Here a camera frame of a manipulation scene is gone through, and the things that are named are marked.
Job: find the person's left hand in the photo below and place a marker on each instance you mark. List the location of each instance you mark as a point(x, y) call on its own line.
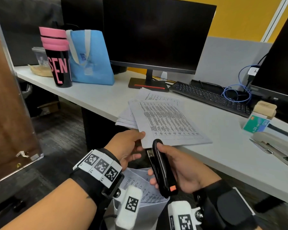
point(123, 147)

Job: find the person's right hand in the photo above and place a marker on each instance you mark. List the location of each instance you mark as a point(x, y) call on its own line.
point(189, 172)

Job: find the person's right thumb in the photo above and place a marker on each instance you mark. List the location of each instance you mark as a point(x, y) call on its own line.
point(166, 150)

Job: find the person's left thumb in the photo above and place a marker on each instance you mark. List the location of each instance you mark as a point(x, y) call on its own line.
point(137, 135)

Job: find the black stapler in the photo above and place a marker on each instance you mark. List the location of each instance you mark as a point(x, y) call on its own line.
point(162, 170)

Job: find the person's left forearm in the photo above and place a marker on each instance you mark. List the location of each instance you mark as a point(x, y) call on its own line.
point(52, 208)

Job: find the stack of printed paper sheets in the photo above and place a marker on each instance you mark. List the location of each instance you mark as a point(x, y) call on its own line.
point(128, 117)

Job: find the curled printed paper sheet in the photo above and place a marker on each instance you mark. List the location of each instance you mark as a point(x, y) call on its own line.
point(139, 186)

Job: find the black keyboard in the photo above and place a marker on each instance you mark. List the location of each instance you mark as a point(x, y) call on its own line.
point(206, 96)

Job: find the blue fabric tote bag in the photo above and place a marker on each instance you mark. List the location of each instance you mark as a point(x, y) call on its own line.
point(93, 62)

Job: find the cardboard box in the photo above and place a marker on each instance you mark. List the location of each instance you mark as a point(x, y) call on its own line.
point(49, 108)

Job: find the green staple box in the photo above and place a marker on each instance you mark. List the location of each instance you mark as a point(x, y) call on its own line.
point(255, 124)

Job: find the grey desk partition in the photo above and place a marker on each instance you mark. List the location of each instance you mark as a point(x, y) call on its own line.
point(225, 62)

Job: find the black monitor with red-striped stand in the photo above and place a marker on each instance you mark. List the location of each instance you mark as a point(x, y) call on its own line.
point(156, 31)

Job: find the black and pink tumbler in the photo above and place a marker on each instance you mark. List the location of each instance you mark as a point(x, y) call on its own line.
point(58, 62)

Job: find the grey heavy-duty stapler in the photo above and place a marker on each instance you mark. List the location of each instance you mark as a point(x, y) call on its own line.
point(276, 147)

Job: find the dark waste bin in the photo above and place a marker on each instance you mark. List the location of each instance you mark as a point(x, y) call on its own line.
point(28, 98)

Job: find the clear plastic container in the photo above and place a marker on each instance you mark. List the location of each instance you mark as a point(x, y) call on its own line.
point(39, 56)

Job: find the brown wooden door panel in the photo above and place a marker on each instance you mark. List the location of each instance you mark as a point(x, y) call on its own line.
point(7, 117)

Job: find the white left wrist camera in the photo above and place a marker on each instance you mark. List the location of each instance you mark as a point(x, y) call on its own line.
point(129, 208)

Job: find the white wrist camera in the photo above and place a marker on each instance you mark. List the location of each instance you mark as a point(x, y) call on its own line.
point(182, 217)
point(129, 208)

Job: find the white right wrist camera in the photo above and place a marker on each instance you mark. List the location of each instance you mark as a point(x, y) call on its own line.
point(182, 217)

